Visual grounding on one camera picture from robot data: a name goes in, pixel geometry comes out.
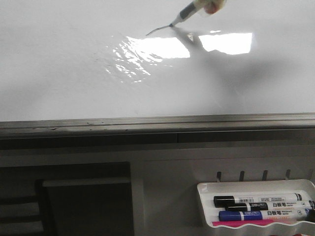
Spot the black capped whiteboard marker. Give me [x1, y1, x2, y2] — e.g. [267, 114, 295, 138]
[213, 193, 305, 207]

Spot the blue capped whiteboard marker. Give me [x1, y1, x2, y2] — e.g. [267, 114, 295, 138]
[219, 208, 310, 221]

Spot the pink eraser strip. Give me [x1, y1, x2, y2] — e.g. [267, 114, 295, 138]
[211, 219, 296, 228]

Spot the white whiteboard with aluminium frame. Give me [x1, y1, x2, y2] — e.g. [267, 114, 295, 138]
[0, 0, 315, 138]

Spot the taped black whiteboard marker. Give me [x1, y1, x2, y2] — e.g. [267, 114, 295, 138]
[169, 0, 226, 27]

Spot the white plastic marker tray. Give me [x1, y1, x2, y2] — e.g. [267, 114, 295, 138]
[197, 179, 315, 228]

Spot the grey whiteboard stand frame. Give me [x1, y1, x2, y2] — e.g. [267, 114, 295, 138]
[0, 128, 315, 236]

